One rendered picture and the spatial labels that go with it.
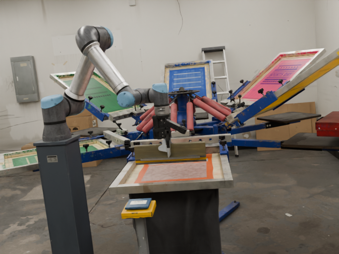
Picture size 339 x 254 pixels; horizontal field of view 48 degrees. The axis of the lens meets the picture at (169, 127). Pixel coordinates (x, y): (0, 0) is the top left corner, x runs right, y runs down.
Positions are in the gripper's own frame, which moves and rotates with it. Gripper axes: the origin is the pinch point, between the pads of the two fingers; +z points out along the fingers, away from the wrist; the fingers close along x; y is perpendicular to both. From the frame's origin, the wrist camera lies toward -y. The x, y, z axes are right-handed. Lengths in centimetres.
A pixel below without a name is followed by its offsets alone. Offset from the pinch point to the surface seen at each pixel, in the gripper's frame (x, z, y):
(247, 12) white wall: -458, -115, -96
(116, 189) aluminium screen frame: 15.1, 11.9, 25.3
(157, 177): -7.2, 14.2, 8.7
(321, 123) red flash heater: -52, -1, -88
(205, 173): -9.1, 14.1, -16.3
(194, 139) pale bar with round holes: -67, 7, -10
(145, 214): 38.9, 15.7, 8.2
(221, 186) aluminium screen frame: 15.3, 13.3, -23.8
